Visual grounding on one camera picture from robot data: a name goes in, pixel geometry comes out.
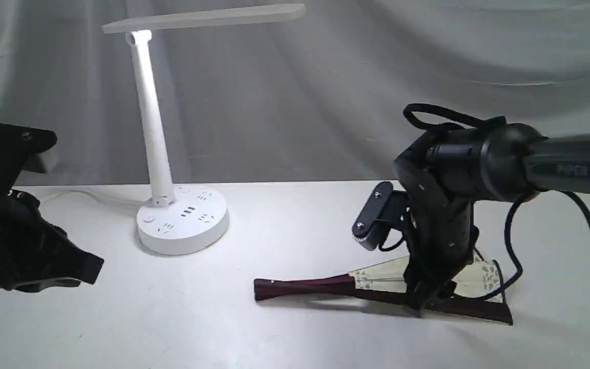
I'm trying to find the white desk lamp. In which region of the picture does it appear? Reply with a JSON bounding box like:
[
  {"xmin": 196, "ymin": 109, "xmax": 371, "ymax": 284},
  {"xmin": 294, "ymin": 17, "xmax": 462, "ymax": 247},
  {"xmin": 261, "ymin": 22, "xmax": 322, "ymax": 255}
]
[{"xmin": 101, "ymin": 3, "xmax": 305, "ymax": 256}]

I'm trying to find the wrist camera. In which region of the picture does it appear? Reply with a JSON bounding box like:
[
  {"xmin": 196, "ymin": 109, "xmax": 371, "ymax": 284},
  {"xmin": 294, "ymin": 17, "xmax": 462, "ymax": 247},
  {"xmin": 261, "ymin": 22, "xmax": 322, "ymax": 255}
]
[
  {"xmin": 0, "ymin": 123, "xmax": 59, "ymax": 175},
  {"xmin": 351, "ymin": 181, "xmax": 411, "ymax": 252}
]

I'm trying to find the folding paper fan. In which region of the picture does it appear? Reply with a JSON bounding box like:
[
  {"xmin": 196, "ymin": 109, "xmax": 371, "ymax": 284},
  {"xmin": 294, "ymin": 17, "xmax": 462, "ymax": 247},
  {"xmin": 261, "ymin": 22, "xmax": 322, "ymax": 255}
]
[{"xmin": 253, "ymin": 255, "xmax": 514, "ymax": 325}]

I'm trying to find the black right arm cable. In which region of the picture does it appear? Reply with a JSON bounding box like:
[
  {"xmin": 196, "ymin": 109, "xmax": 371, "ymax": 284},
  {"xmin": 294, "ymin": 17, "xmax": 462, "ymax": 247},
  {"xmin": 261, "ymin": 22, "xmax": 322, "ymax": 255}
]
[{"xmin": 403, "ymin": 102, "xmax": 590, "ymax": 303}]

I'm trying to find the grey backdrop curtain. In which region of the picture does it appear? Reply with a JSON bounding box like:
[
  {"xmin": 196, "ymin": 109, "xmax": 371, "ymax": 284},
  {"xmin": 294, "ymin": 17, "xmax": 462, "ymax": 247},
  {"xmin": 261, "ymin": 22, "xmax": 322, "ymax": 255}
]
[{"xmin": 0, "ymin": 1, "xmax": 590, "ymax": 186}]

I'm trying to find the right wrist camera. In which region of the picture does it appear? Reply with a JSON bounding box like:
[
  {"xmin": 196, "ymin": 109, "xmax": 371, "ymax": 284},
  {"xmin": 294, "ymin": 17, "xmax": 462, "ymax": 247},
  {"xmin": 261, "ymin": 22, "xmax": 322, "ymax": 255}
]
[{"xmin": 351, "ymin": 181, "xmax": 411, "ymax": 252}]

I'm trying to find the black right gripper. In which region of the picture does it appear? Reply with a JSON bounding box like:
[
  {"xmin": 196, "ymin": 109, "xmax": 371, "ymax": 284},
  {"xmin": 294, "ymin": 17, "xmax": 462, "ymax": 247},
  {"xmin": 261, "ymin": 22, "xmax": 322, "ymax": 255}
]
[{"xmin": 405, "ymin": 199, "xmax": 475, "ymax": 318}]

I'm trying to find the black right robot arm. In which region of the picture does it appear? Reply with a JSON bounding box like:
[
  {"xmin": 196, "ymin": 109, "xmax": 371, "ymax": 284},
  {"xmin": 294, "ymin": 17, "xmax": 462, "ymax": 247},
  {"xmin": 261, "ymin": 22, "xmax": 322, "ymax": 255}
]
[{"xmin": 393, "ymin": 124, "xmax": 590, "ymax": 316}]

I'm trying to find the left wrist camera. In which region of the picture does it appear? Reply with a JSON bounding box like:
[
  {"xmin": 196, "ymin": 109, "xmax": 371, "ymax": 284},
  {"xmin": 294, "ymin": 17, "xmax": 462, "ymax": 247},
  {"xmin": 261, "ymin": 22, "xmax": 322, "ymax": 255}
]
[{"xmin": 0, "ymin": 123, "xmax": 59, "ymax": 175}]

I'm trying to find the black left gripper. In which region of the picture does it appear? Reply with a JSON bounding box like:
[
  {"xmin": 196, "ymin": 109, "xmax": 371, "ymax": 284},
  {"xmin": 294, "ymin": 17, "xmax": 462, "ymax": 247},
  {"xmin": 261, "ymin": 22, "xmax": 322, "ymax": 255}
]
[{"xmin": 0, "ymin": 190, "xmax": 104, "ymax": 293}]

